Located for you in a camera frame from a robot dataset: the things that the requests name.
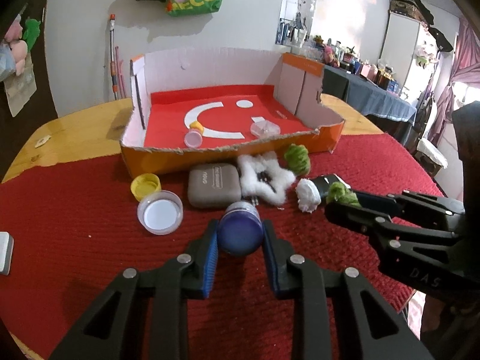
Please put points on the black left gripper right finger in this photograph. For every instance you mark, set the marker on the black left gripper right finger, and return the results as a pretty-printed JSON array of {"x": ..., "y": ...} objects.
[{"x": 337, "y": 315}]

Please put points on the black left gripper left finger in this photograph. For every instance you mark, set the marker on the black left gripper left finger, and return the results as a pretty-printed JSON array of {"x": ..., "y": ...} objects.
[{"x": 151, "y": 303}]

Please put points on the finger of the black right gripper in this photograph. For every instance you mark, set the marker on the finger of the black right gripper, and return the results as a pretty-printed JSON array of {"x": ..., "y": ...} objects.
[
  {"x": 412, "y": 206},
  {"x": 422, "y": 237}
]

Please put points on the purple ink bottle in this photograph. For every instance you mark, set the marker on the purple ink bottle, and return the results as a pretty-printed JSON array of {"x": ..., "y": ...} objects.
[{"x": 240, "y": 230}]

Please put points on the clear round plastic lid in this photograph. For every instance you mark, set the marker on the clear round plastic lid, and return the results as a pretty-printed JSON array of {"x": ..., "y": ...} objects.
[{"x": 160, "y": 213}]

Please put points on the green fuzzy scrunchie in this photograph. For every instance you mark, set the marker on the green fuzzy scrunchie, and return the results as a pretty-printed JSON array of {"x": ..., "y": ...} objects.
[
  {"x": 297, "y": 159},
  {"x": 340, "y": 193}
]

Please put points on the white fluffy star clip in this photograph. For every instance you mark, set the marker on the white fluffy star clip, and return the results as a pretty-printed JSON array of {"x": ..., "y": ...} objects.
[{"x": 262, "y": 176}]

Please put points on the yellow plastic lid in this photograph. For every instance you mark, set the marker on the yellow plastic lid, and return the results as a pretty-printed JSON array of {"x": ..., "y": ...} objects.
[{"x": 145, "y": 185}]

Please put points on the grey earbuds case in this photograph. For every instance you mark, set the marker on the grey earbuds case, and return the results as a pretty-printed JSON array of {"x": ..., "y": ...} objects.
[{"x": 214, "y": 185}]

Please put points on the dark cloth side table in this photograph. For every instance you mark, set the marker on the dark cloth side table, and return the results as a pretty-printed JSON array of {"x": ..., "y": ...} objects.
[{"x": 386, "y": 110}]

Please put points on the red knitted table cloth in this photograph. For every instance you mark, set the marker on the red knitted table cloth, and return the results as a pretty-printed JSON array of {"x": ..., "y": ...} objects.
[{"x": 89, "y": 281}]

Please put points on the clear small plastic box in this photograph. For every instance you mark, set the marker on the clear small plastic box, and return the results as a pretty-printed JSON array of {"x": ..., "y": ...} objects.
[{"x": 264, "y": 128}]

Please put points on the white cabinet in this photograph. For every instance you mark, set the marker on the white cabinet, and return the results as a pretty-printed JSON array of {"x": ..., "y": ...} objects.
[{"x": 411, "y": 52}]

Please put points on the white small device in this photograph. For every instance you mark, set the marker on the white small device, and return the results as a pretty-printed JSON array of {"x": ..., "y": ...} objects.
[{"x": 6, "y": 251}]

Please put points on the small pink yellow bottle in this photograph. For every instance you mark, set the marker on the small pink yellow bottle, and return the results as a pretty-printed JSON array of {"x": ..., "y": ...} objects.
[{"x": 194, "y": 137}]

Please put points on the small white sticker tag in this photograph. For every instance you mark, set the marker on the small white sticker tag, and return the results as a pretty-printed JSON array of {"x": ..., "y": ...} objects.
[{"x": 42, "y": 141}]

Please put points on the orange white cardboard box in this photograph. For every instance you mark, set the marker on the orange white cardboard box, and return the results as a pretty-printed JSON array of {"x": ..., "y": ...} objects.
[{"x": 226, "y": 90}]

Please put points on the pink plush toy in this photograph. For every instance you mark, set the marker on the pink plush toy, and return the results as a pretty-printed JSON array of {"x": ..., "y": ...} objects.
[{"x": 18, "y": 47}]

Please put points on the green plush toy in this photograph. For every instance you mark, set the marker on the green plush toy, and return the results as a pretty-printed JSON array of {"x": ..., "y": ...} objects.
[{"x": 32, "y": 31}]

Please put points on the silver orange broom handle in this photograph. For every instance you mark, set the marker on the silver orange broom handle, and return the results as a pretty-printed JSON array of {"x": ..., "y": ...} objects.
[{"x": 112, "y": 55}]

